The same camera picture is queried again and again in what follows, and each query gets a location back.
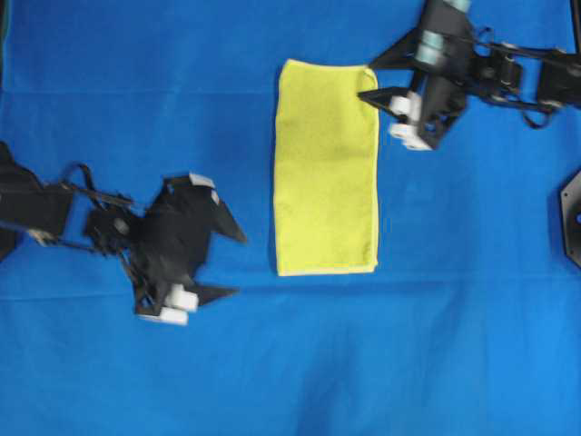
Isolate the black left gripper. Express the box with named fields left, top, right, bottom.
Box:
left=84, top=173, right=247, bottom=325

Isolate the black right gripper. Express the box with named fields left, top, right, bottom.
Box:
left=358, top=1, right=474, bottom=151

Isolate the yellow-green towel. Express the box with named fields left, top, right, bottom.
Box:
left=273, top=59, right=379, bottom=277

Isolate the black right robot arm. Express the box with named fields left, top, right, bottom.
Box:
left=358, top=1, right=580, bottom=151

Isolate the blue table cloth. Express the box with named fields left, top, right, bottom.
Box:
left=1, top=1, right=580, bottom=435

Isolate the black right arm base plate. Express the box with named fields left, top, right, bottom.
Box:
left=557, top=169, right=580, bottom=270

